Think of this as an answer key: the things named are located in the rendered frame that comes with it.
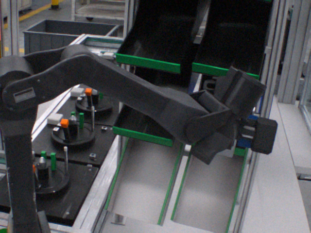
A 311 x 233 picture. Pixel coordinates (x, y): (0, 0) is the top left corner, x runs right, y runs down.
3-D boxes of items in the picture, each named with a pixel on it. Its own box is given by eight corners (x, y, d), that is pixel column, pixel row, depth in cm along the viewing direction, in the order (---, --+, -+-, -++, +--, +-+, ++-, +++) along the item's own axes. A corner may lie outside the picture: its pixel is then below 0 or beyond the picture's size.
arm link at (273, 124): (270, 161, 66) (279, 124, 65) (161, 136, 71) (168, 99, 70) (270, 154, 74) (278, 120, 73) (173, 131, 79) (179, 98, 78)
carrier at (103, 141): (99, 170, 120) (100, 132, 114) (24, 157, 122) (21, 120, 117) (118, 132, 141) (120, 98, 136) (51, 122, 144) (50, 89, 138)
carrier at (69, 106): (118, 132, 142) (120, 97, 136) (52, 122, 144) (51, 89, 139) (132, 104, 163) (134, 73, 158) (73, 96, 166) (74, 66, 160)
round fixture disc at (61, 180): (60, 204, 101) (59, 197, 100) (9, 193, 102) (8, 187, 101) (76, 174, 114) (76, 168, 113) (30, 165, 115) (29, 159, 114)
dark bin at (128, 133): (172, 148, 87) (170, 125, 82) (113, 134, 91) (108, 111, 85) (205, 59, 104) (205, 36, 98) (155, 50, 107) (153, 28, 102)
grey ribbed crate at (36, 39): (103, 70, 291) (105, 38, 281) (23, 61, 297) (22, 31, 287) (117, 53, 329) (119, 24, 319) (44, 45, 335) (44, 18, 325)
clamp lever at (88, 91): (92, 108, 146) (90, 92, 140) (86, 107, 146) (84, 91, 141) (95, 100, 148) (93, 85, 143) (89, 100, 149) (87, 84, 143)
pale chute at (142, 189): (162, 226, 94) (159, 224, 90) (109, 211, 98) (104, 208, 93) (194, 114, 103) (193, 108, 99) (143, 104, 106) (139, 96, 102)
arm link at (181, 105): (-4, 104, 45) (42, 22, 43) (-7, 78, 52) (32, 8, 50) (182, 181, 61) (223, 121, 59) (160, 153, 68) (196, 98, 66)
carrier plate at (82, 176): (73, 226, 97) (73, 219, 96) (-16, 207, 99) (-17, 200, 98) (98, 173, 118) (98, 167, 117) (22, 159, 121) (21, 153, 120)
